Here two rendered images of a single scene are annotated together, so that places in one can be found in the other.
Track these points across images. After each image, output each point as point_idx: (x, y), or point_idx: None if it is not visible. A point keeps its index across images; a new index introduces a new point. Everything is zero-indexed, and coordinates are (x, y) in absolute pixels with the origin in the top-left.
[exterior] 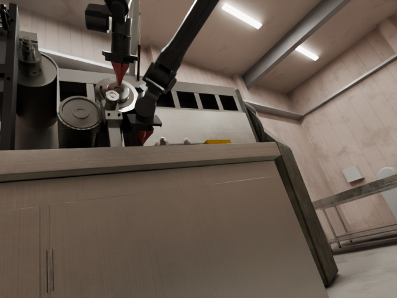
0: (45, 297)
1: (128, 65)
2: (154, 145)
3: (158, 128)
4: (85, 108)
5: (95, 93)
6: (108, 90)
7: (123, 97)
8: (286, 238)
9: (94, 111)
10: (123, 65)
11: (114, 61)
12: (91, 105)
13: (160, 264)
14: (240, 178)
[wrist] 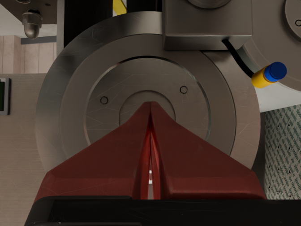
0: None
1: (53, 182)
2: (30, 113)
3: (6, 167)
4: (298, 27)
5: (256, 115)
6: (203, 110)
7: (125, 71)
8: None
9: (257, 20)
10: (134, 170)
11: (284, 210)
12: (268, 52)
13: None
14: None
